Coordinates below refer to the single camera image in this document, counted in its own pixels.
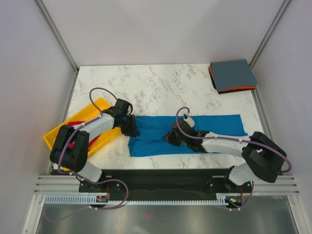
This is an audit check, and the left aluminium corner post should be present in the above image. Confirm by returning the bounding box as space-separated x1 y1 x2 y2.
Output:
34 0 79 74

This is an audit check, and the folded orange shirt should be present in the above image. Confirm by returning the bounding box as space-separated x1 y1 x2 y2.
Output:
208 66 255 93

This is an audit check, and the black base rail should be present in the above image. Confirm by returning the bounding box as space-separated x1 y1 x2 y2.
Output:
79 169 251 200

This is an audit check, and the aluminium corner post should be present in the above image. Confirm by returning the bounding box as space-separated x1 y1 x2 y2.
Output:
34 0 79 74
249 0 292 69

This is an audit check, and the white slotted cable duct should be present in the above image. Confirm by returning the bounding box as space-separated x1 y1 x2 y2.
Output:
44 195 228 205

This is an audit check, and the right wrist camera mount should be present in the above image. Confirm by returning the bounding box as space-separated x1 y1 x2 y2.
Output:
183 114 195 128

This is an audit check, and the yellow plastic bin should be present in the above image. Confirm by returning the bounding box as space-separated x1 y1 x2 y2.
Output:
43 97 122 171

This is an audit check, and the folded grey blue shirt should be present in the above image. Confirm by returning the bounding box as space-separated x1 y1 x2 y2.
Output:
210 59 257 91

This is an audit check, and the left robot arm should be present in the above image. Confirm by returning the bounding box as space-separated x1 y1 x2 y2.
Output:
50 98 139 192

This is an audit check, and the red t shirt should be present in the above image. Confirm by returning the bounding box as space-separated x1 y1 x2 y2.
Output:
68 121 100 151

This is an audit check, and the blue t shirt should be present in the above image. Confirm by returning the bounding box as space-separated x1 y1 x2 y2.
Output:
128 115 247 157

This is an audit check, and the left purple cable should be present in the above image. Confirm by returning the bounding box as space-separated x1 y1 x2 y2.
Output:
58 87 130 210

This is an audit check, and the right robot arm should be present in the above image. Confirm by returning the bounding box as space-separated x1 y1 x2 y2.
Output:
163 118 287 192

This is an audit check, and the right aluminium corner post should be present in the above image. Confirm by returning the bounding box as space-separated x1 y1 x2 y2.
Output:
249 0 292 69

